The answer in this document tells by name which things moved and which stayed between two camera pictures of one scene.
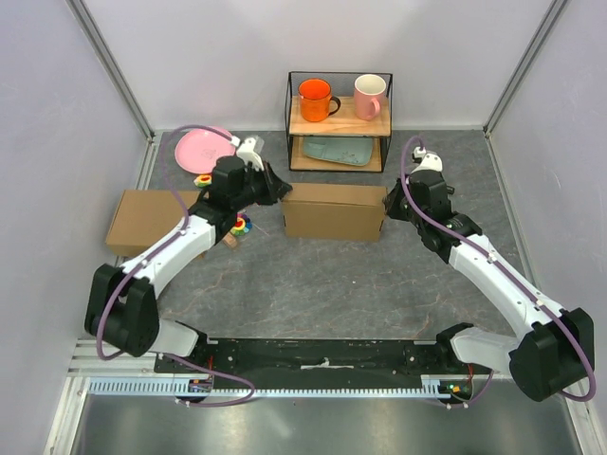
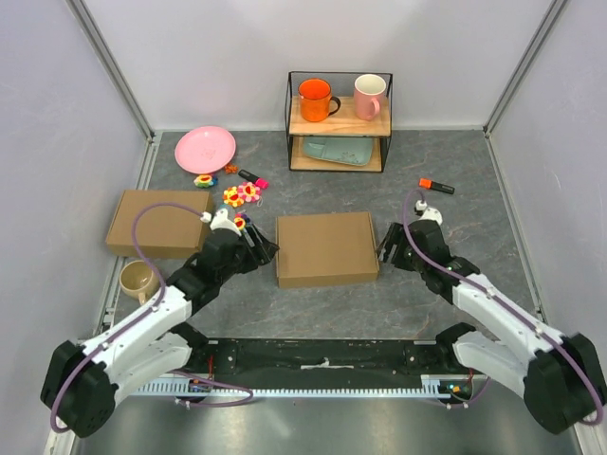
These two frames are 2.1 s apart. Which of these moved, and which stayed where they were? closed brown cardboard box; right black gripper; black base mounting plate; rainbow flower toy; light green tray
Moved: right black gripper
Stayed: black base mounting plate; light green tray; rainbow flower toy; closed brown cardboard box
